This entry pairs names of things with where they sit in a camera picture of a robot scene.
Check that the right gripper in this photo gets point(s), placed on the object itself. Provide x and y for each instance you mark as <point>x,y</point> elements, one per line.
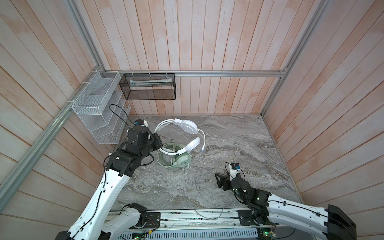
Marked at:
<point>223,177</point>

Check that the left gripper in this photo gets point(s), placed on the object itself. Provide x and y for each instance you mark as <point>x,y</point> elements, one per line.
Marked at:
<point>155,137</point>

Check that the green headphones with cable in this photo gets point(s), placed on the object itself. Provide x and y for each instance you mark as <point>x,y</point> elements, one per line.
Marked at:
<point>173,161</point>

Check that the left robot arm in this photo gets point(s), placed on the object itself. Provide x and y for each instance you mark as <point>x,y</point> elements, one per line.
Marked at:
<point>118,169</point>

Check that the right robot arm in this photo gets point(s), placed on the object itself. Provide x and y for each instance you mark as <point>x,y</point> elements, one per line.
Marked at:
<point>265,208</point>

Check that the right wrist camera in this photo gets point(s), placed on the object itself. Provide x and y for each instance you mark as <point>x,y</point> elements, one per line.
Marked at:
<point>234,169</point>

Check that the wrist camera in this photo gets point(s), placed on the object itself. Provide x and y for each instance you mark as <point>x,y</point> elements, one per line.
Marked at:
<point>234,169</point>
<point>141,122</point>

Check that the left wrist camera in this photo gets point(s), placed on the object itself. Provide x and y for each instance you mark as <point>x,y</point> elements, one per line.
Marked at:
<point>141,122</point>

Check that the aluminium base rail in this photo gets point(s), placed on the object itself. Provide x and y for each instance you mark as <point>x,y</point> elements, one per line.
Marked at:
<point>205,224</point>

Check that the white wire mesh shelf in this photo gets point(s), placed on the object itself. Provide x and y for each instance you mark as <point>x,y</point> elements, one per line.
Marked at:
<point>102,108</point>

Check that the black wire mesh basket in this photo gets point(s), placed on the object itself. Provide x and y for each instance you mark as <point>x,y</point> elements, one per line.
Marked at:
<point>140,87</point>

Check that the aluminium frame bar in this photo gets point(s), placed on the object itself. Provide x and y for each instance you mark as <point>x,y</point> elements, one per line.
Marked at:
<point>274,74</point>

